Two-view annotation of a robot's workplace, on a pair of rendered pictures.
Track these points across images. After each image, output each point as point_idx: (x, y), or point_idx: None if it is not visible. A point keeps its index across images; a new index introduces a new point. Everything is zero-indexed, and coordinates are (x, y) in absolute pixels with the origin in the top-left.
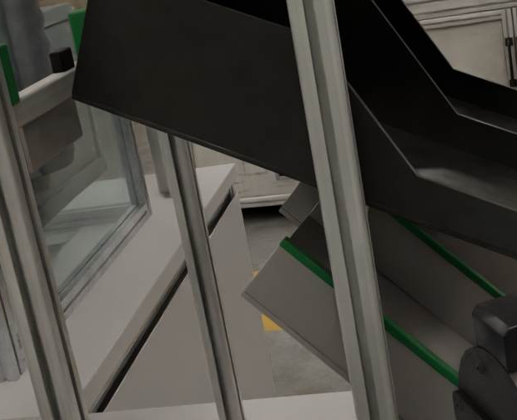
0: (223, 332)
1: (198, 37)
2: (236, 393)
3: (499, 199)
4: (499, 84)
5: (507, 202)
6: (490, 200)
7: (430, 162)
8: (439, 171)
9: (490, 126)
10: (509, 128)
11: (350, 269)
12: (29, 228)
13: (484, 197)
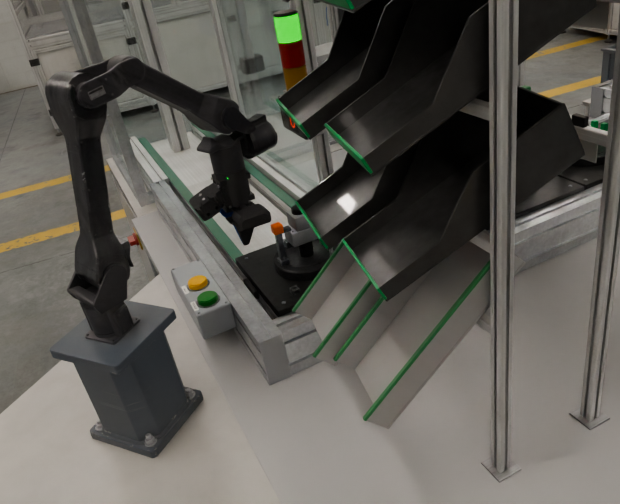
0: (590, 322)
1: None
2: (587, 355)
3: (341, 208)
4: (414, 259)
5: (338, 210)
6: (323, 181)
7: (370, 196)
8: (364, 196)
9: (359, 207)
10: (399, 268)
11: None
12: None
13: (344, 204)
